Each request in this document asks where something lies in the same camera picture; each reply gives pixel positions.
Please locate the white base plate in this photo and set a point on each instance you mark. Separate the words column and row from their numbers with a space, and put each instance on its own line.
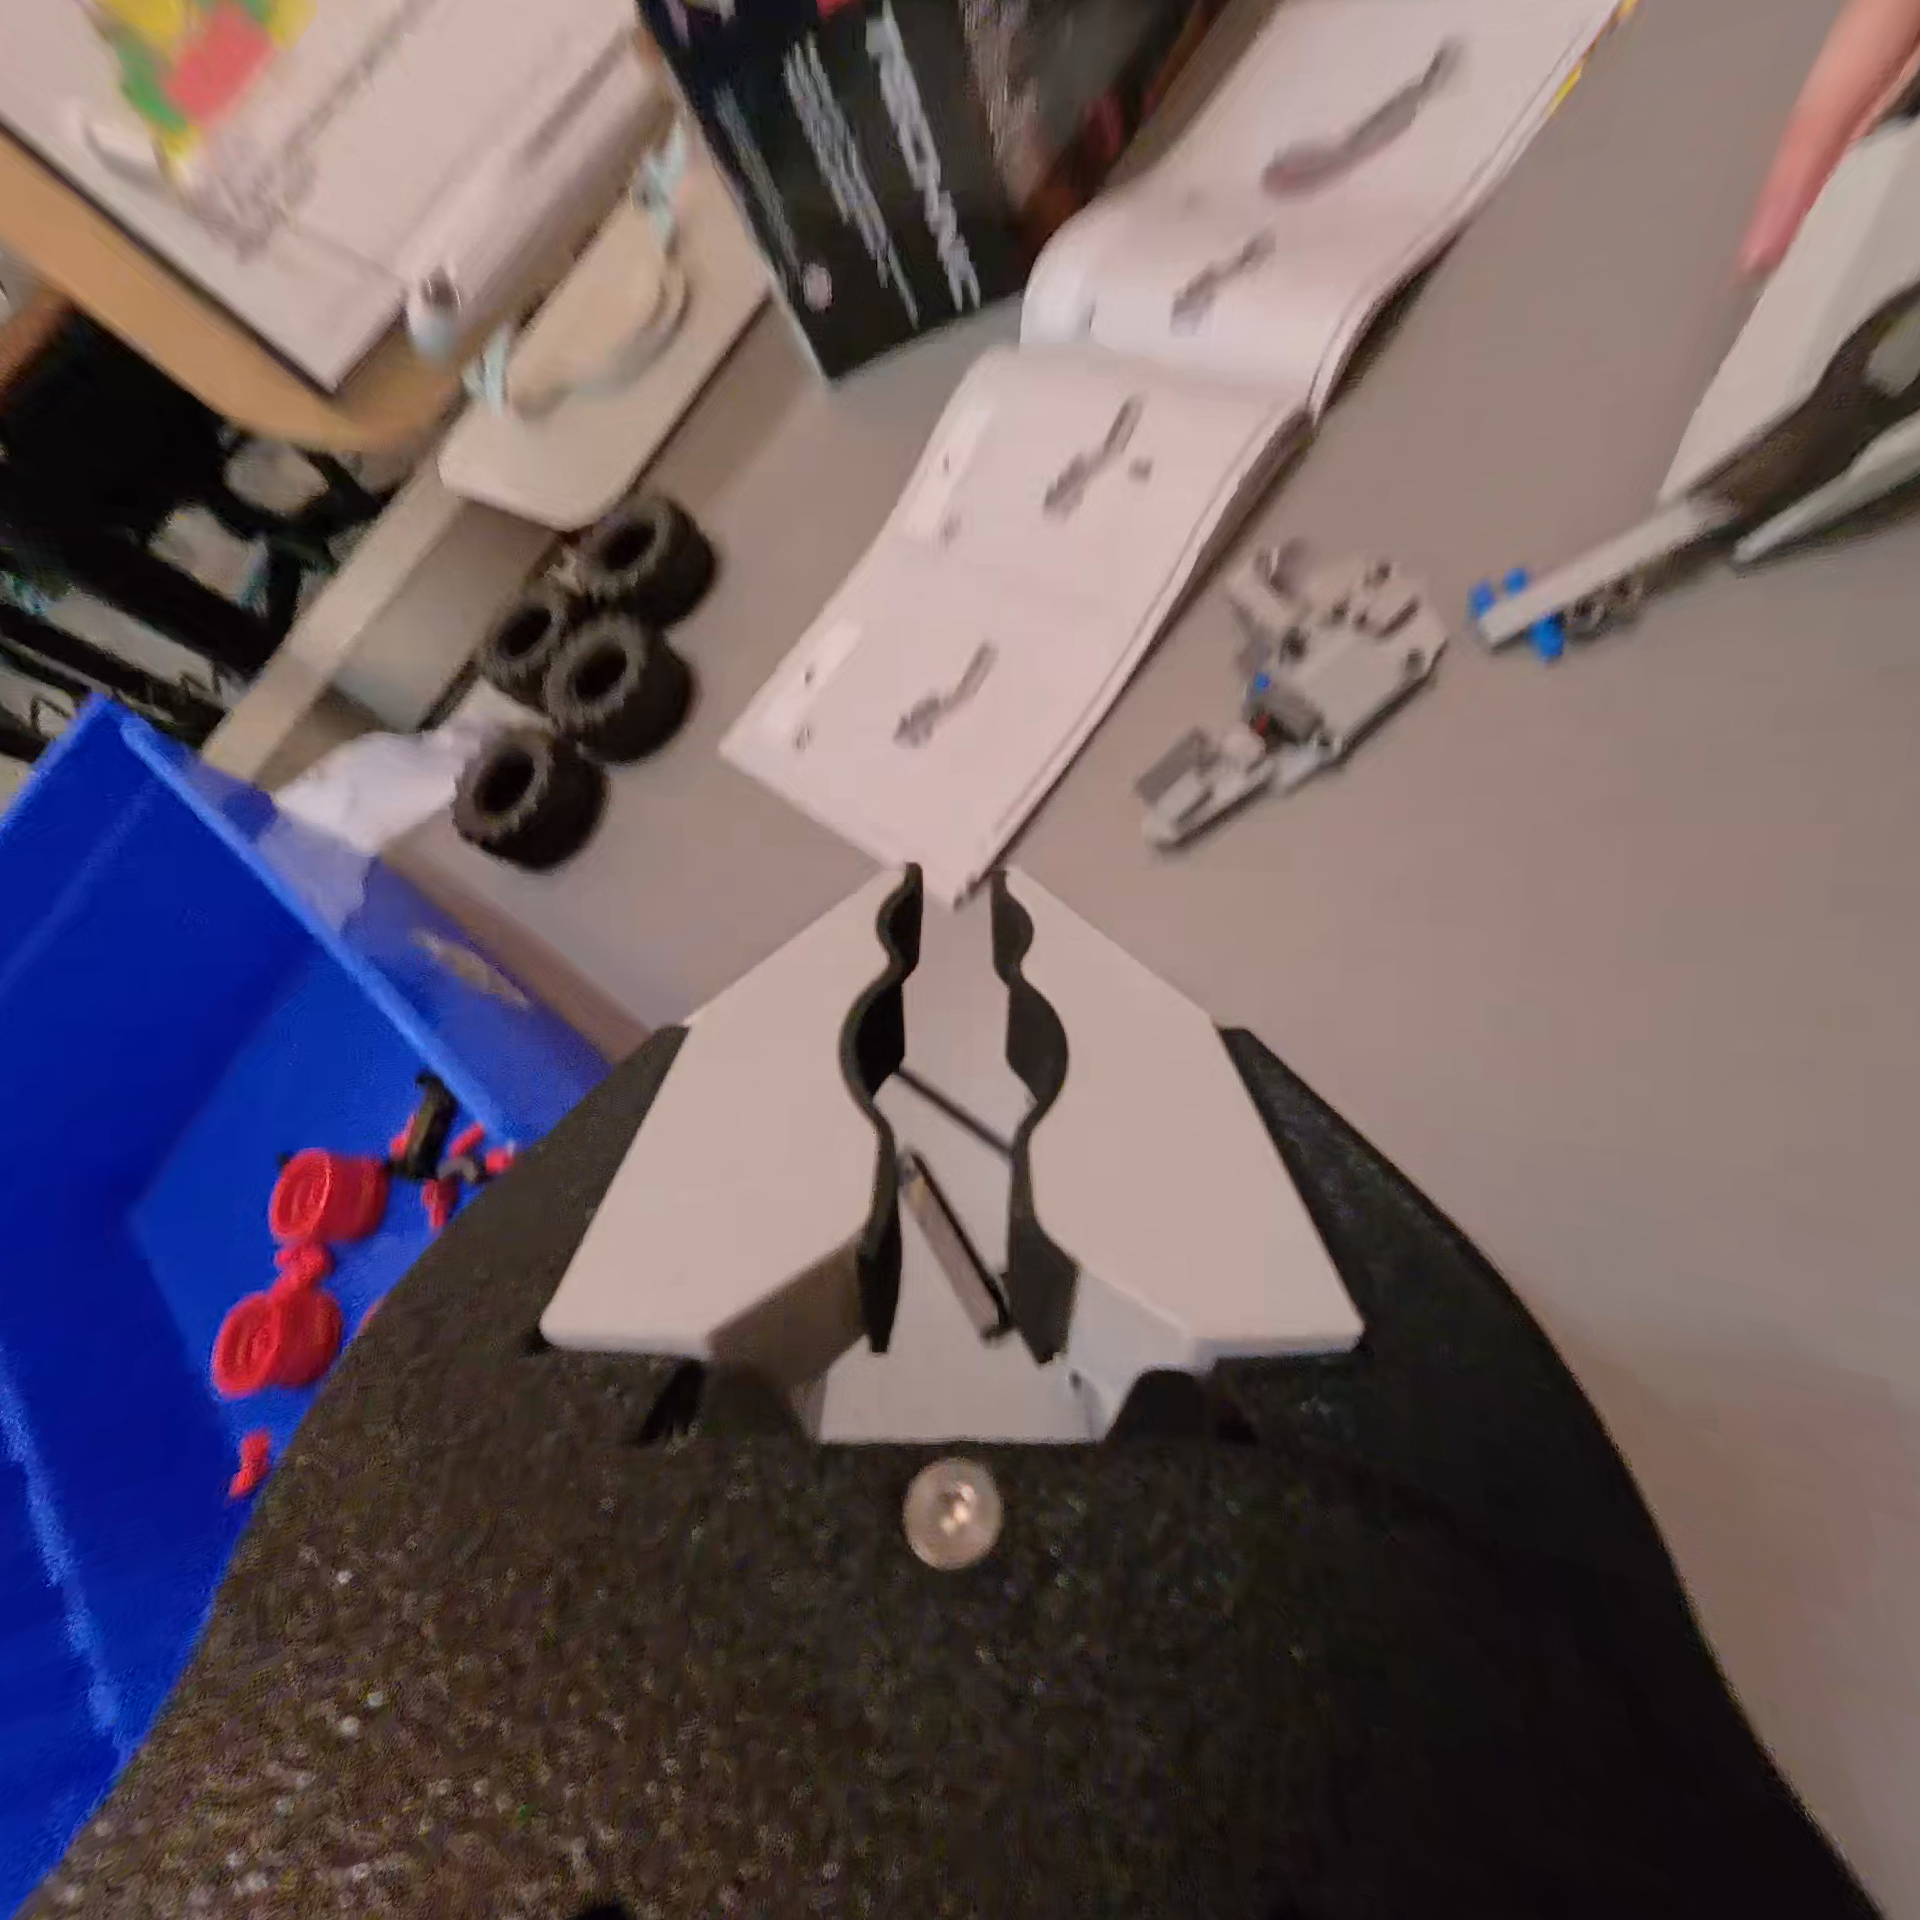
column 523, row 466

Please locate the printed instruction sheet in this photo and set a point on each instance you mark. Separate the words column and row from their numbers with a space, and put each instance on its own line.
column 376, row 150

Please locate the long black axle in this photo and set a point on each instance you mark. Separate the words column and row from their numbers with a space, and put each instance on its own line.
column 953, row 1110

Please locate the blue connector pin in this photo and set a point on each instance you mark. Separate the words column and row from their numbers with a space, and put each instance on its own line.
column 1499, row 589
column 1549, row 639

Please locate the grey brick model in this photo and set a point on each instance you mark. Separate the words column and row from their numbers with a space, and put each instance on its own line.
column 1336, row 662

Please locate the clear sign holder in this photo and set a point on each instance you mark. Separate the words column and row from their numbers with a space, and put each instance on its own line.
column 600, row 330

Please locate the red wheel hub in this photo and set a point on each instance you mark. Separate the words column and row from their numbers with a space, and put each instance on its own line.
column 277, row 1343
column 322, row 1202

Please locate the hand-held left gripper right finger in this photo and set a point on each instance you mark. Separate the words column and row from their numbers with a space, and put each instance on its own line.
column 1185, row 1202

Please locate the white crumpled paper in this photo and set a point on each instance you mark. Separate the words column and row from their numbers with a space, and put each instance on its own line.
column 376, row 780

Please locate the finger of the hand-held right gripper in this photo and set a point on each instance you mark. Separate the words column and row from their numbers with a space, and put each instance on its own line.
column 1874, row 482
column 1816, row 271

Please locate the grey desk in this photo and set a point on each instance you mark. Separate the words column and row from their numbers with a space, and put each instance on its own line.
column 1499, row 975

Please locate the black equipment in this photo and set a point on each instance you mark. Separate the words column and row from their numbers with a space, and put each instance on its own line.
column 119, row 494

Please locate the pile of small red pieces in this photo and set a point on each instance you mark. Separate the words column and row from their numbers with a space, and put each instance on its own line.
column 442, row 1202

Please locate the white instruction booklet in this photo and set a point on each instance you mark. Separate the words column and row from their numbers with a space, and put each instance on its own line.
column 1021, row 600

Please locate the blue tagged storage bin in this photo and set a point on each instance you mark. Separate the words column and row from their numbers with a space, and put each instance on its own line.
column 90, row 1051

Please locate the grey angled beam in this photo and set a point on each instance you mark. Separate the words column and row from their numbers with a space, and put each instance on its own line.
column 1621, row 570

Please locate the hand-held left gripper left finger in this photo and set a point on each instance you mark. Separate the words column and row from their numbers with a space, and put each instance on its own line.
column 720, row 1202

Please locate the person's right hand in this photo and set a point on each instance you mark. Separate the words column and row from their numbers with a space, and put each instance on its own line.
column 1846, row 106

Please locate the wooden side table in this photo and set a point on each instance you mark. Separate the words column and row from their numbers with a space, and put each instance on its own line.
column 90, row 255

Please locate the black toy set box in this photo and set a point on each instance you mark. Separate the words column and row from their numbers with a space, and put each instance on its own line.
column 840, row 181

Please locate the small black brick piece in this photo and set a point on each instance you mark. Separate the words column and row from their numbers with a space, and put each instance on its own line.
column 427, row 1118

